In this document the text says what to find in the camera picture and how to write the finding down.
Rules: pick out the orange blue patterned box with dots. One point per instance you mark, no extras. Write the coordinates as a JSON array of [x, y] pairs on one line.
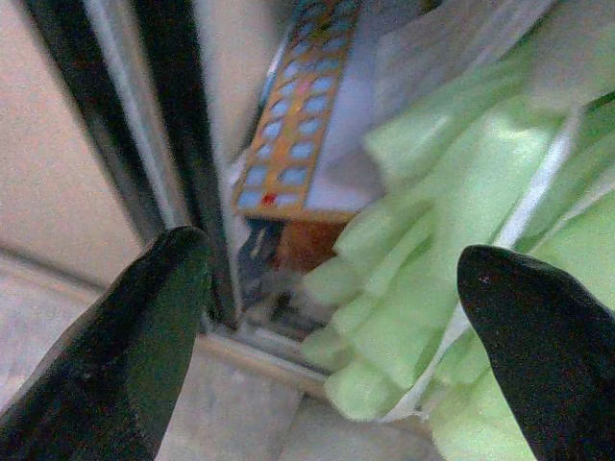
[[288, 144]]

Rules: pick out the pale lavender sheet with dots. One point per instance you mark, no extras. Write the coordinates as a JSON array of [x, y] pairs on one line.
[[351, 120]]

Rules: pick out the light green fluffy cloth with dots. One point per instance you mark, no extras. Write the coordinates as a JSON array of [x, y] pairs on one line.
[[432, 240]]

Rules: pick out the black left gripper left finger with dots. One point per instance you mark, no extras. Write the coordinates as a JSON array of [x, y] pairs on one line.
[[96, 384]]

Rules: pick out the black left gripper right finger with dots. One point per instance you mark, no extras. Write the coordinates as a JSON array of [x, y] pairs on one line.
[[552, 360]]

